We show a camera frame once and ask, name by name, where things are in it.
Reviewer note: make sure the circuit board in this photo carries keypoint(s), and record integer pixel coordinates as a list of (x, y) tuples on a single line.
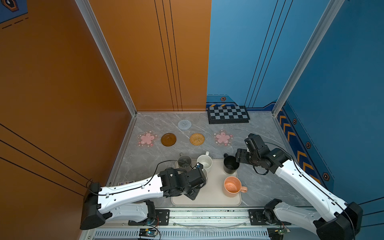
[(149, 234), (277, 234)]

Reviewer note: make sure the orange mug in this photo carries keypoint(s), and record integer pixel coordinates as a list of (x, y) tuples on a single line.
[(233, 187)]

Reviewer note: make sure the grey woven round coaster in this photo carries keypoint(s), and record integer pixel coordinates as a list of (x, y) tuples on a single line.
[(184, 125)]

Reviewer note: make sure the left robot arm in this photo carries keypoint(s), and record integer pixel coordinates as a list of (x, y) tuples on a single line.
[(133, 201)]

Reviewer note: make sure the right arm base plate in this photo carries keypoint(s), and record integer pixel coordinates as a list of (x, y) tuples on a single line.
[(263, 217)]

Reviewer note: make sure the white speckled mug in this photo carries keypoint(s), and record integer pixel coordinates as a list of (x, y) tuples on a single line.
[(206, 161)]

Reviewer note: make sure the right circuit board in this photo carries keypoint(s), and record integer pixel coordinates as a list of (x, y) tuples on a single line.
[(277, 234)]

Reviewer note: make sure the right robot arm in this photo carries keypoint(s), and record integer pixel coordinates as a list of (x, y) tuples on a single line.
[(332, 217)]

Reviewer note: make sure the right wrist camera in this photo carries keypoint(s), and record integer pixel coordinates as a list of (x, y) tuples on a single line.
[(255, 143)]

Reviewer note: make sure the pink flower coaster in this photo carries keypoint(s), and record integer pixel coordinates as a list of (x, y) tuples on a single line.
[(222, 138), (147, 139)]

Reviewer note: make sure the rattan woven round coaster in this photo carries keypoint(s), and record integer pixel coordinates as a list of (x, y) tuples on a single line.
[(197, 139)]

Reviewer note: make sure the aluminium front rail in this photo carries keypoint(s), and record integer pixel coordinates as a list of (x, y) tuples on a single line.
[(210, 218)]

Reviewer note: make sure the black chessboard box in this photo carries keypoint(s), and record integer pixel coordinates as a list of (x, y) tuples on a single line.
[(228, 114)]

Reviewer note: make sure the cream serving tray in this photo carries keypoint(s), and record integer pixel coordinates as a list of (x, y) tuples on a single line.
[(212, 194)]

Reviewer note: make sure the black mug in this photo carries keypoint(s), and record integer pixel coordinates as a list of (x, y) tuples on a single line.
[(230, 164)]

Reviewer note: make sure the grey mug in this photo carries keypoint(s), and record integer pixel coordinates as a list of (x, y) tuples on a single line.
[(184, 162)]

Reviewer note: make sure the brown wooden round coaster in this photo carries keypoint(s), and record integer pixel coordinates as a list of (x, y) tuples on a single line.
[(168, 139)]

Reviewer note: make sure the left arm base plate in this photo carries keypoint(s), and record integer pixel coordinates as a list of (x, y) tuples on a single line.
[(160, 218)]

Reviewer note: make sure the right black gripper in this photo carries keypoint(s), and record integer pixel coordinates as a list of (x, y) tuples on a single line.
[(240, 155)]

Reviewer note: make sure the purple card box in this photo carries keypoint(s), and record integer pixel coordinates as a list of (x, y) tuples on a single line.
[(125, 183)]

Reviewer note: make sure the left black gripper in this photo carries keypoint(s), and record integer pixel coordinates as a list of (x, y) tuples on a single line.
[(194, 195)]

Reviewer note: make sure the left circuit board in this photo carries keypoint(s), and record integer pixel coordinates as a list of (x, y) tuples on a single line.
[(149, 234)]

